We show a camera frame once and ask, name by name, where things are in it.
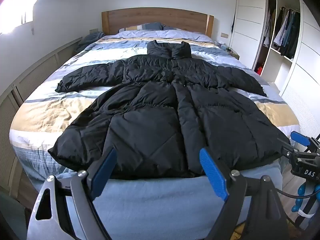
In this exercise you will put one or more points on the blue striped pillow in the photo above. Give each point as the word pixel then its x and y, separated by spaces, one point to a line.
pixel 151 26

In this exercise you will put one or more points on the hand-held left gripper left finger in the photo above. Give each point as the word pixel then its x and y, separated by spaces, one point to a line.
pixel 103 173

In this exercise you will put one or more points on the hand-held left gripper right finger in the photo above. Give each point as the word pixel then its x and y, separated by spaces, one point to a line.
pixel 213 176

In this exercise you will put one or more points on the wall socket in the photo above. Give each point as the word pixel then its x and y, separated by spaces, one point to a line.
pixel 93 31

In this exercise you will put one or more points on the light blue bed sheet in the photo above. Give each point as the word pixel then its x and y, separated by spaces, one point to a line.
pixel 162 200

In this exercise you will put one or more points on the white wardrobe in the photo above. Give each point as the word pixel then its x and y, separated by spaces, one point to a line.
pixel 247 17

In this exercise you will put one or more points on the wooden nightstand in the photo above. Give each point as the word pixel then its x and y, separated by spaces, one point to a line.
pixel 235 55

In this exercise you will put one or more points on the row of hanging clothes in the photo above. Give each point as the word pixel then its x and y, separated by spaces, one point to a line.
pixel 287 30

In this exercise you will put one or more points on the wooden headboard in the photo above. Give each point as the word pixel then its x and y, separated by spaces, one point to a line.
pixel 155 16

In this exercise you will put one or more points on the low panelled wall cabinet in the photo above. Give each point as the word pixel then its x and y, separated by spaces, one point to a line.
pixel 32 75

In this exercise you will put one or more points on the black puffer coat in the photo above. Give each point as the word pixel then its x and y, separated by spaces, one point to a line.
pixel 150 120

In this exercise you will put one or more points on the wall switch plate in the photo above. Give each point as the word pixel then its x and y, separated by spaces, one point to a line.
pixel 224 35

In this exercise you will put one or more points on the bed with striped duvet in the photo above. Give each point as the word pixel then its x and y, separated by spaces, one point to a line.
pixel 50 115

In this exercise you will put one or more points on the dark blue pillow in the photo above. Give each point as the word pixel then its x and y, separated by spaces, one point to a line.
pixel 171 27

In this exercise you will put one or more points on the red object in wardrobe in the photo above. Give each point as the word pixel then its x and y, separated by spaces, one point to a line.
pixel 261 70

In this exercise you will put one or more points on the dark blue cloth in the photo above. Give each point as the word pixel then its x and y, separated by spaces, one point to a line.
pixel 90 41

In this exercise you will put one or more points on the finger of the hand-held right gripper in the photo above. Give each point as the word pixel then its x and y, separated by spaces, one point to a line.
pixel 290 151
pixel 299 137

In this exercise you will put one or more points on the window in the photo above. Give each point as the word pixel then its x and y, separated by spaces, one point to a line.
pixel 17 10

